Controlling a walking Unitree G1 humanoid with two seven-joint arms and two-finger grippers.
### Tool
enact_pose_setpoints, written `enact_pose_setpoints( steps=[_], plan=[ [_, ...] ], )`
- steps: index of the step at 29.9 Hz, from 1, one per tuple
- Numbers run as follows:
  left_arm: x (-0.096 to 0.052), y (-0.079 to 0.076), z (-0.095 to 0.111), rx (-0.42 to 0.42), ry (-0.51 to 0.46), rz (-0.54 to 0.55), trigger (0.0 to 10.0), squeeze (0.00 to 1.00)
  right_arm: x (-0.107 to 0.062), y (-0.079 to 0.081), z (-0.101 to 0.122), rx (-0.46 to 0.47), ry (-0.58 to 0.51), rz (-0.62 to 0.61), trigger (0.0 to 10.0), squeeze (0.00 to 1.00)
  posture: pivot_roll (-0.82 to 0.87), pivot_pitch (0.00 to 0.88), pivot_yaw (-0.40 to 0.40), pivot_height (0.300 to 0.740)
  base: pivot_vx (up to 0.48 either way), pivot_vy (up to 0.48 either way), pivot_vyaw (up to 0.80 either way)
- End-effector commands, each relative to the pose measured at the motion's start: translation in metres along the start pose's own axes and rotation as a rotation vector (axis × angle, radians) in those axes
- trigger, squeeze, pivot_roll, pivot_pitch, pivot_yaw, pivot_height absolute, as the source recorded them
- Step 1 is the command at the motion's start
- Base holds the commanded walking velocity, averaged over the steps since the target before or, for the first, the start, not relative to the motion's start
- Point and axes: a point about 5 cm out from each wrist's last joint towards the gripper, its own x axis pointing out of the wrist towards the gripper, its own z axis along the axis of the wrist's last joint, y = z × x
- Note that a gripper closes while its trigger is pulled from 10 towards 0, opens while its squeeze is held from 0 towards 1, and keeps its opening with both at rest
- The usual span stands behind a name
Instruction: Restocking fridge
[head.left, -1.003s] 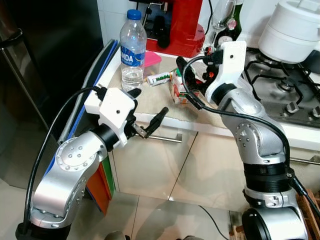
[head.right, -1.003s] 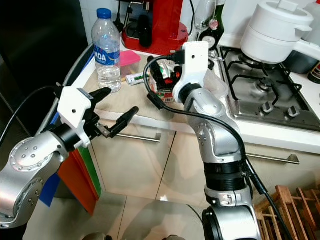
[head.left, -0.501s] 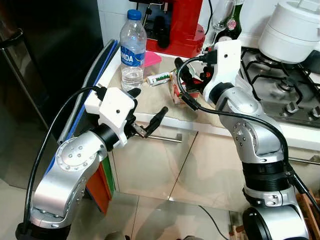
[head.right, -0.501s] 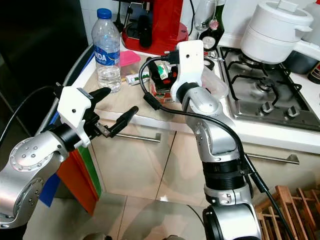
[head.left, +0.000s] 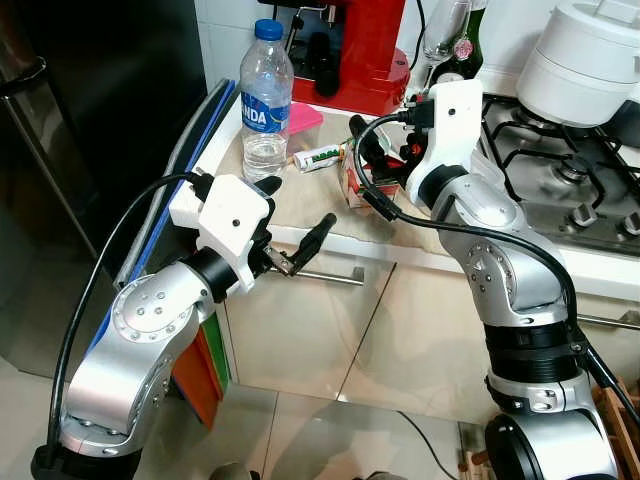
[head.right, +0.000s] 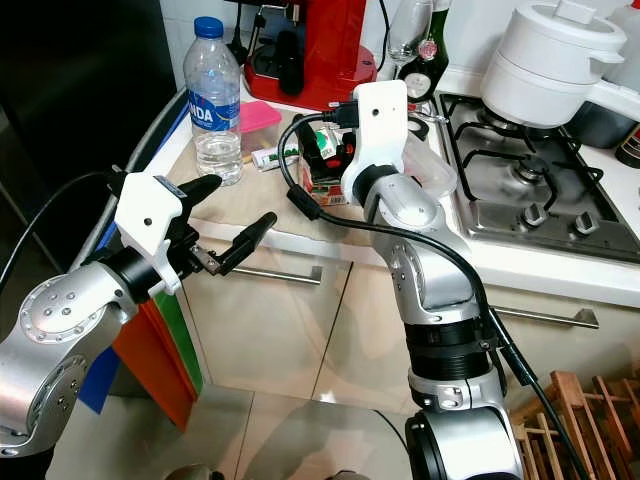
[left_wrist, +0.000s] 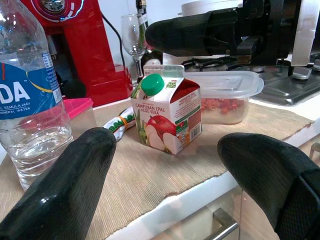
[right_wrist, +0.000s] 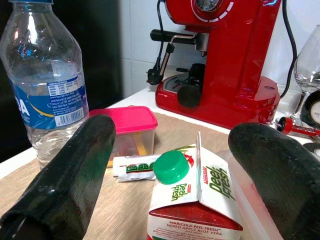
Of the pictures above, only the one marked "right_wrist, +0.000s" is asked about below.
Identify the translucent plastic container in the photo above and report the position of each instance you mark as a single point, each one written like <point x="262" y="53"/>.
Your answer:
<point x="240" y="180"/>

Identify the clear blue label water bottle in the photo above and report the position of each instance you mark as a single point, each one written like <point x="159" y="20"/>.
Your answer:
<point x="45" y="50"/>

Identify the green cap juice carton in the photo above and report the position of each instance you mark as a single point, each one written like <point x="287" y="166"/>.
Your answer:
<point x="195" y="187"/>

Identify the white green print sachet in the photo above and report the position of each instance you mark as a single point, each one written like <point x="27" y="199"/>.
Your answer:
<point x="135" y="168"/>

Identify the pink lid plastic container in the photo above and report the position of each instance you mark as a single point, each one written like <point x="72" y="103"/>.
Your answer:
<point x="130" y="120"/>

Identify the brown woven placemat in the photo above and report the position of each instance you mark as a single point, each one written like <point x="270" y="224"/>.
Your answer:
<point x="125" y="200"/>

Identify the black round lid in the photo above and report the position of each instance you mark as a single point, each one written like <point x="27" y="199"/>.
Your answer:
<point x="311" y="147"/>

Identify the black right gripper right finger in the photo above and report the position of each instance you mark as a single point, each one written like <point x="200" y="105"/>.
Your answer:
<point x="282" y="185"/>

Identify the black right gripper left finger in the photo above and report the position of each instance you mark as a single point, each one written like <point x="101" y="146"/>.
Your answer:
<point x="67" y="185"/>

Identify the red espresso machine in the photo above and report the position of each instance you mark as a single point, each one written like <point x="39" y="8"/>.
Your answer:
<point x="237" y="62"/>

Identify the clear wine glass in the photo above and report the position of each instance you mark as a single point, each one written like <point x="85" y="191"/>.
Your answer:
<point x="307" y="77"/>

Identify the black round tin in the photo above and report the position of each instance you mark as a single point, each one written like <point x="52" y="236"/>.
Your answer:
<point x="315" y="96"/>

